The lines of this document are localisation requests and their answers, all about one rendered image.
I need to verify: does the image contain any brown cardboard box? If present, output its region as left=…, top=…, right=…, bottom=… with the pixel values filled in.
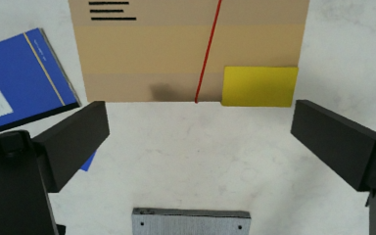
left=68, top=0, right=310, bottom=103

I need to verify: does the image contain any blue notebook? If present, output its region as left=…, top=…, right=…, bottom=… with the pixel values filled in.
left=0, top=27, right=81, bottom=132

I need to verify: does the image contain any black l-shaped corner piece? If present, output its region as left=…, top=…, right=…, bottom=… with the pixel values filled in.
left=56, top=223, right=67, bottom=235

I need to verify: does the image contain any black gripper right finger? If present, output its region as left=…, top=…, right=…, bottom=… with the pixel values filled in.
left=290, top=100, right=376, bottom=235

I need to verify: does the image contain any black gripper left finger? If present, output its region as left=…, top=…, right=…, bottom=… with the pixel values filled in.
left=0, top=101, right=110, bottom=235

